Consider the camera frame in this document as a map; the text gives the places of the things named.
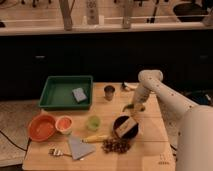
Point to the black bowl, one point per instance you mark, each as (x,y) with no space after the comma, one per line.
(117,129)

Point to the brown sponge block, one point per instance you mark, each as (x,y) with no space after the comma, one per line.
(126,126)

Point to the white handled brush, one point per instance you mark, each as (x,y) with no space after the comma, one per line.
(128,87)

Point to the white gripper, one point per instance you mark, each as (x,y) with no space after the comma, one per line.
(141,95)

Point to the grey triangular cloth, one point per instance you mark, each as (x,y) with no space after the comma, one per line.
(79,149)

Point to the small metal cup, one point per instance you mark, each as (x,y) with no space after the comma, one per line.
(109,92)

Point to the orange bowl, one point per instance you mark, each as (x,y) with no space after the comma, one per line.
(41,127)

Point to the small orange cup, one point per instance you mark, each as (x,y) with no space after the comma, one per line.
(64,124)

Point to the bunch of brown grapes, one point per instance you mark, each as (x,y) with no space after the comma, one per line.
(115,145)

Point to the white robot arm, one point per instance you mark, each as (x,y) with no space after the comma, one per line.
(195,137)

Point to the green plastic cup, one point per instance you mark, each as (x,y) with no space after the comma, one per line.
(93,123)

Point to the green plastic tray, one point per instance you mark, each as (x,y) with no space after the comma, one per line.
(58,93)

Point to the grey blue sponge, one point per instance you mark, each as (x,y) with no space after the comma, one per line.
(79,94)

